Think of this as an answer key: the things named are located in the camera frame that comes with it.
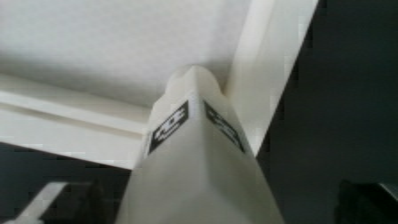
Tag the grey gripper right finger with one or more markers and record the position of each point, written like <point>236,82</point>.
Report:
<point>367,203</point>

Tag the white desk leg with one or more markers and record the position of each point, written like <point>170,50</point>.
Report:
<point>198,184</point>

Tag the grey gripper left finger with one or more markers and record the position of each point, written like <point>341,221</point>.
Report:
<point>67,204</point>

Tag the white desk top tray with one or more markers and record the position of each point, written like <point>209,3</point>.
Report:
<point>90,54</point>

